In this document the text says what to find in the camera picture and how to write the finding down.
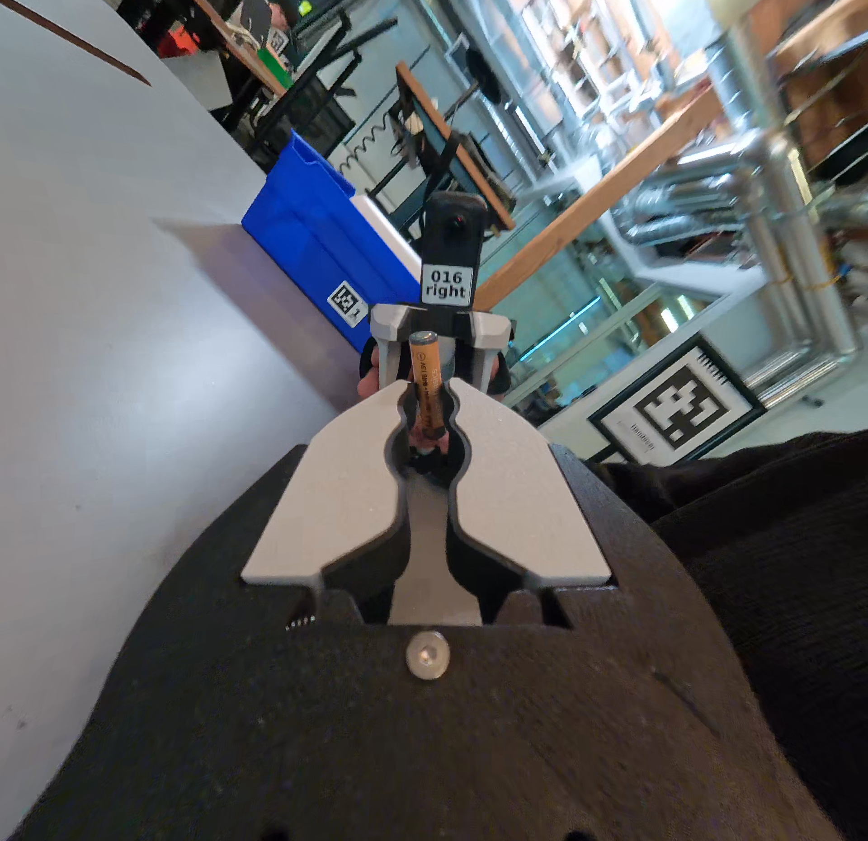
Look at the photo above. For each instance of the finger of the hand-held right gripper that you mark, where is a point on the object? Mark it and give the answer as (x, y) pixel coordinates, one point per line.
(489, 332)
(388, 322)

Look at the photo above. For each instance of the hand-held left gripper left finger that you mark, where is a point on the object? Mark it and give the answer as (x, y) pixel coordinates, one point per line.
(332, 502)

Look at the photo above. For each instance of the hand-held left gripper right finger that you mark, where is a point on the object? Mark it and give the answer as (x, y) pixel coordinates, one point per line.
(529, 502)

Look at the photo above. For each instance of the orange and black battery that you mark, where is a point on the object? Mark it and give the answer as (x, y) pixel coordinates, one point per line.
(427, 380)

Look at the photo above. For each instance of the person's right forearm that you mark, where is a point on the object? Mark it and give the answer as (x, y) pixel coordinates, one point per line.
(678, 468)

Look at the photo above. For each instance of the person's right hand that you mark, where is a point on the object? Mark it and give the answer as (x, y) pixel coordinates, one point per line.
(368, 383)

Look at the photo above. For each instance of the wooden top desk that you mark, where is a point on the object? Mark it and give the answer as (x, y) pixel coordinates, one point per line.
(447, 136)

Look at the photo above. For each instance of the blue bin with marker tag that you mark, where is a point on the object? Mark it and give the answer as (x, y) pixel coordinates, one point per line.
(298, 231)

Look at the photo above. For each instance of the black round lamp head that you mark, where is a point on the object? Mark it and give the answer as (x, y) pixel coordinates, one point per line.
(483, 75)

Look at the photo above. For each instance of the framed marker poster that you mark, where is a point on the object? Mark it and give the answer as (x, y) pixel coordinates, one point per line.
(678, 407)

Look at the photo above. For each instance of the green bin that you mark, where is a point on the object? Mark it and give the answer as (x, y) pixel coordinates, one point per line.
(275, 61)

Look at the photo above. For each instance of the marker sign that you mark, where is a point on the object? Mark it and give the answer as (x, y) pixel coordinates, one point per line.
(278, 41)

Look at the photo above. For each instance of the wooden work desk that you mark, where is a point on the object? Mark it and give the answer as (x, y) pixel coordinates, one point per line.
(224, 34)

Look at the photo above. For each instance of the silver ventilation ducts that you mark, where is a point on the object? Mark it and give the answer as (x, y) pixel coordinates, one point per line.
(780, 210)

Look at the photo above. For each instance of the wooden support post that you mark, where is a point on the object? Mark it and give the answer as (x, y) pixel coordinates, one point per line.
(597, 190)

